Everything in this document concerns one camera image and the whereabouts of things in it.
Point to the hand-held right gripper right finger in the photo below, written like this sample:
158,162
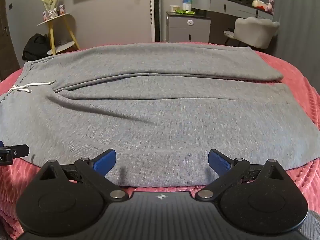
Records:
217,160

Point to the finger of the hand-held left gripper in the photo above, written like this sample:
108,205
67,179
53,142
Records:
19,150

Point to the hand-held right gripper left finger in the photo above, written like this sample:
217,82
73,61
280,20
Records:
108,158

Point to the grey pants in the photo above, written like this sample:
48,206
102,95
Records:
150,120

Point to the black bag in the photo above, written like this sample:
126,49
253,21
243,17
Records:
36,47

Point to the pink ribbed blanket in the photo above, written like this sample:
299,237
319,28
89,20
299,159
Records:
300,80

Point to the yellow side table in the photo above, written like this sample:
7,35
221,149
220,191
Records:
53,31

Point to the white upholstered chair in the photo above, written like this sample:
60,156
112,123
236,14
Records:
255,32

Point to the grey bedside cabinet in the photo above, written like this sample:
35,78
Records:
187,30

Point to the green packets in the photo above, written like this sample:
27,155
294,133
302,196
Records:
185,12

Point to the wrapped flower bouquet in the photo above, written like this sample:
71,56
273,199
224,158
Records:
51,1

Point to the grey vanity desk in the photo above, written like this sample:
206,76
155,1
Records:
225,5

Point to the blue and white box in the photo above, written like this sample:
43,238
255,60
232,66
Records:
187,3

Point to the red and white container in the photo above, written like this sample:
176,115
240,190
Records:
258,4

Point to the pink plush toy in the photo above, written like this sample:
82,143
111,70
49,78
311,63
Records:
270,5

